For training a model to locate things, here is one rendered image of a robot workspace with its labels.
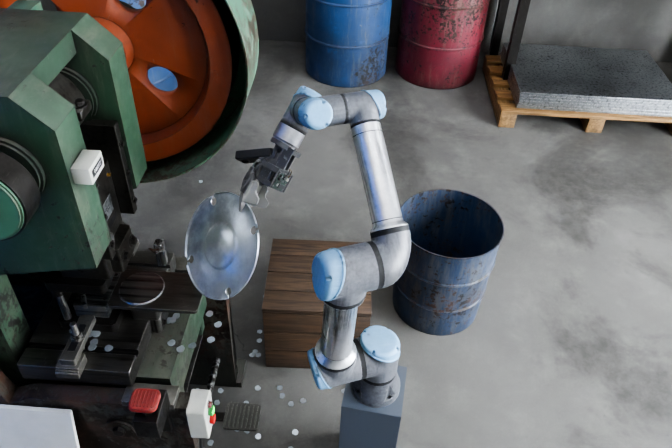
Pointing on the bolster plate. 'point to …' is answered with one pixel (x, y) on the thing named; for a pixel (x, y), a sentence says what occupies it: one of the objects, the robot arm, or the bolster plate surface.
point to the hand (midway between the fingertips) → (242, 206)
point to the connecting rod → (71, 95)
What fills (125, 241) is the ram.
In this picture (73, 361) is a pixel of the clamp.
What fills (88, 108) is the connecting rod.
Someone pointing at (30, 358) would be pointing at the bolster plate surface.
